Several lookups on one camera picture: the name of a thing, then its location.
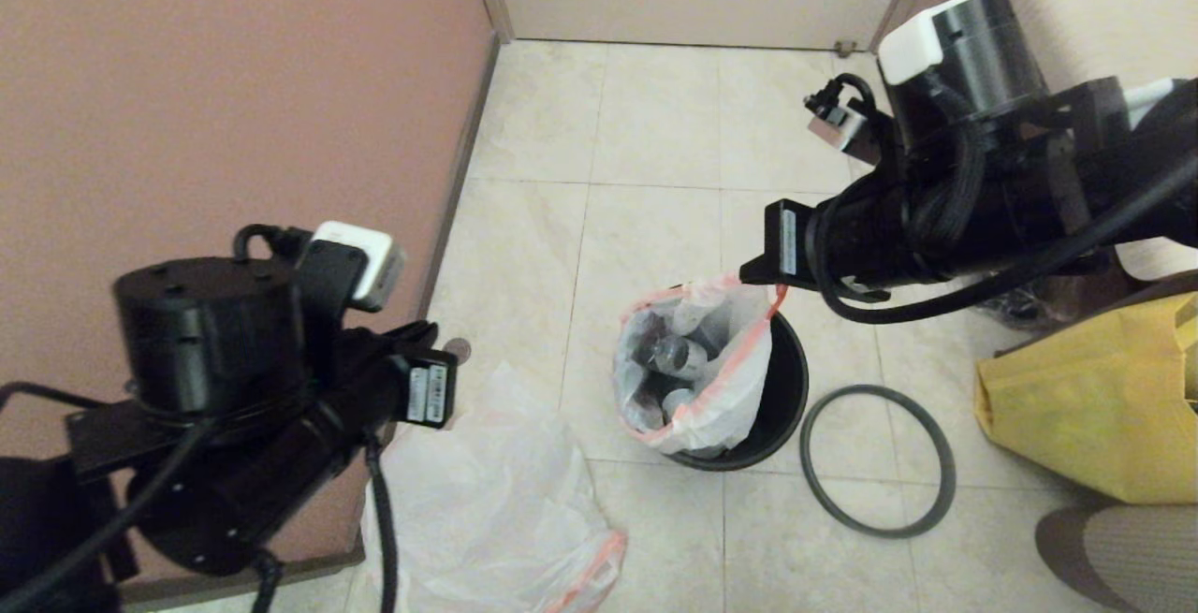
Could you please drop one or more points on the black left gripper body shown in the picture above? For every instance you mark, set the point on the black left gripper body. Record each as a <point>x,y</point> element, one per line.
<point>215,342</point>

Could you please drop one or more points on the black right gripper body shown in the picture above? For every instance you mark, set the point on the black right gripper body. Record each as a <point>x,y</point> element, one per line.
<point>983,201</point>

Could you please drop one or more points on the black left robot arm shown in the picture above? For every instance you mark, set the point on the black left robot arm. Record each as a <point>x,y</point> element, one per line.
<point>234,501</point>

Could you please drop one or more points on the clear bag with black contents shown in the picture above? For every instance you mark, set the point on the clear bag with black contents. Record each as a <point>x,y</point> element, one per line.
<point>1020,306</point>

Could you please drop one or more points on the yellow shopping bag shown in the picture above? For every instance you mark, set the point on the yellow shopping bag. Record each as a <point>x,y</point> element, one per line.
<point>1076,407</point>

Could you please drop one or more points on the black round trash bin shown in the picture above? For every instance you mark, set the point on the black round trash bin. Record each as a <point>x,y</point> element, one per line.
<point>786,388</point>

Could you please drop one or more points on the small metal door stop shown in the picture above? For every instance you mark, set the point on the small metal door stop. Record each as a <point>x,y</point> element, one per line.
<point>843,49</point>

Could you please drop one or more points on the clear plastic bottle white label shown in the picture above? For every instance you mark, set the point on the clear plastic bottle white label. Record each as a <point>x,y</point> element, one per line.
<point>679,356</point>
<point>679,402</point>

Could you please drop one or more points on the grey ribbed round object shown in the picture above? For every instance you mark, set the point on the grey ribbed round object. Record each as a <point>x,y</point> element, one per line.
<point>1123,566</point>

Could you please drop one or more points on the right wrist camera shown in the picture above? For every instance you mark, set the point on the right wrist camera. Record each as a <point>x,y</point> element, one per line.
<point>838,131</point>

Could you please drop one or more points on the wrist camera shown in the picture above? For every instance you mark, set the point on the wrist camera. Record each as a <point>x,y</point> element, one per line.
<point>365,262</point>
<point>838,131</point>

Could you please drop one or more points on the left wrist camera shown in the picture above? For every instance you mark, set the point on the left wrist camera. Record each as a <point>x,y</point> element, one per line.
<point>365,262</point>

